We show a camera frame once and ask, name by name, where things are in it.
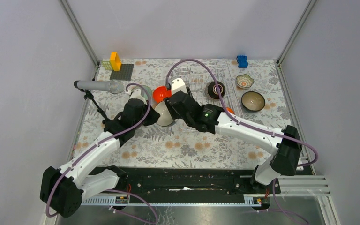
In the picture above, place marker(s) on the silver microphone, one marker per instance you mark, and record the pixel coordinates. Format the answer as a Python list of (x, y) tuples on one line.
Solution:
[(112, 86)]

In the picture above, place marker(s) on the small white floral bowl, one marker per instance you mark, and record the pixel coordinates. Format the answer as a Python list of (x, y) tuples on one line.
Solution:
[(244, 81)]

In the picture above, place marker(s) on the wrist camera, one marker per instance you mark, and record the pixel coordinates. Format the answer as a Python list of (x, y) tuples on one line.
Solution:
[(177, 85), (137, 93)]

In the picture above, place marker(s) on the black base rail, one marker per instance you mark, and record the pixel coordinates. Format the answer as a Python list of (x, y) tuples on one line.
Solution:
[(216, 186)]

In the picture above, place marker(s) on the light green building block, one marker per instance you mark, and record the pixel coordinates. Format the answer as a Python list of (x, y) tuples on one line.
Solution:
[(107, 65)]

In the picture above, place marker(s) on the yellow building block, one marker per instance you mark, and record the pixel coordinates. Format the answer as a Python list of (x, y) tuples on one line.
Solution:
[(115, 61)]

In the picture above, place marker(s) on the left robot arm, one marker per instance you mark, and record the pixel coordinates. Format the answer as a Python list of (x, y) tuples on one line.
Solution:
[(63, 189)]

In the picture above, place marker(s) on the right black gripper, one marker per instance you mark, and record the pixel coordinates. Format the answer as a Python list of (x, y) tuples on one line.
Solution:
[(174, 114)]

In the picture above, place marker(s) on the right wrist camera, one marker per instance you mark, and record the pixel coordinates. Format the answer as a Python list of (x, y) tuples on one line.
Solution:
[(177, 85)]

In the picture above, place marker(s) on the orange bowl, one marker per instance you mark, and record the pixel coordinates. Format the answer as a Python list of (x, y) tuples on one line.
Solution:
[(160, 93), (230, 110)]

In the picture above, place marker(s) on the white wire dish rack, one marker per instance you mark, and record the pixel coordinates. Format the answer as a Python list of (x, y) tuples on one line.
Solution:
[(197, 78)]

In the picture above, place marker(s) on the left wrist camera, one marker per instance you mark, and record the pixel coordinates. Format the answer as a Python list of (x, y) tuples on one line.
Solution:
[(137, 93)]

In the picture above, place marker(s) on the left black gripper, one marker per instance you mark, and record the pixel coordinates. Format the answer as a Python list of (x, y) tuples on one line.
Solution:
[(153, 115)]

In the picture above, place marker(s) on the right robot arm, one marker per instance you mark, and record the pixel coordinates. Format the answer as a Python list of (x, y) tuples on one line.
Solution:
[(283, 145)]

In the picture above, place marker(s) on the blue building block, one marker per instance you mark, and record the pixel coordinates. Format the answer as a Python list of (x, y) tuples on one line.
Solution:
[(242, 61)]

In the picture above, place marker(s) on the blue glazed bowl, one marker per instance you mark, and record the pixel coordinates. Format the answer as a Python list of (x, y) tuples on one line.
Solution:
[(253, 101)]

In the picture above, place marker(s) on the black bowl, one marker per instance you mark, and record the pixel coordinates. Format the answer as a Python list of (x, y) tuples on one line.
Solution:
[(212, 91)]

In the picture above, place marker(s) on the mint green bowl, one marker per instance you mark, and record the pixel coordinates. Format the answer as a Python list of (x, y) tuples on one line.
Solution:
[(145, 91)]

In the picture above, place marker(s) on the teal and white bowl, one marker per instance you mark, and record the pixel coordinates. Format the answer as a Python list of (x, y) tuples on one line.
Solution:
[(165, 119)]

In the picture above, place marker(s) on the grey building baseplate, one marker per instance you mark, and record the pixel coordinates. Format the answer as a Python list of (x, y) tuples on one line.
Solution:
[(124, 74)]

